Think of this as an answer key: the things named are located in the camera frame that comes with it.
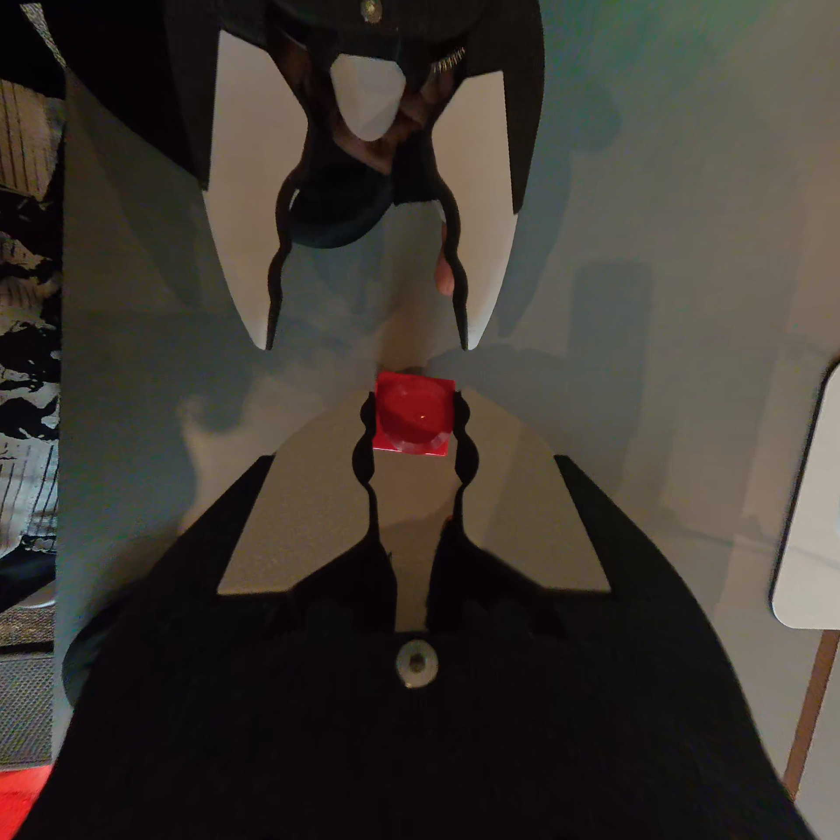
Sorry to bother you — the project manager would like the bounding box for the red mega block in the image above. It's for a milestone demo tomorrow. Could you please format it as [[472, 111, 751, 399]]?
[[372, 371, 458, 458]]

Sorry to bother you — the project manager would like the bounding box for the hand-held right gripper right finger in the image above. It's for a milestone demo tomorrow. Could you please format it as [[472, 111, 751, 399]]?
[[428, 388, 616, 597]]

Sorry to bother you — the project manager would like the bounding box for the person's left forearm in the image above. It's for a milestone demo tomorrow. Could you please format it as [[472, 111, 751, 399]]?
[[39, 0, 204, 188]]

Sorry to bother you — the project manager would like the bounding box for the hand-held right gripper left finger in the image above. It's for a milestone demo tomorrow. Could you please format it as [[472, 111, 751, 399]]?
[[217, 390, 400, 597]]

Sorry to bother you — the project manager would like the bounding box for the white tray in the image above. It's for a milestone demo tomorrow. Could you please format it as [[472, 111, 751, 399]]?
[[770, 360, 840, 632]]

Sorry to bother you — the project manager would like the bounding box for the person's left hand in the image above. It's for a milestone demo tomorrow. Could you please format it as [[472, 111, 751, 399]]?
[[341, 84, 460, 296]]

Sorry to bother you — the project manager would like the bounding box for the black and white printed shirt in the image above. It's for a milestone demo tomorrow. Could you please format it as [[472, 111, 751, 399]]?
[[0, 79, 64, 559]]

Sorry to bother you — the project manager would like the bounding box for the orange traffic cone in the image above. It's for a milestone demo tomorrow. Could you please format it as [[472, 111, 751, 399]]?
[[0, 768, 56, 840]]

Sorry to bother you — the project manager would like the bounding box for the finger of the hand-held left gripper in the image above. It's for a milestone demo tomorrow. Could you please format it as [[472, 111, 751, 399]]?
[[203, 29, 316, 352], [423, 67, 522, 353]]

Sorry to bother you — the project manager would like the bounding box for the person's mesh office chair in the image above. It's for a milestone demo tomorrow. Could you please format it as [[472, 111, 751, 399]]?
[[0, 558, 59, 770]]

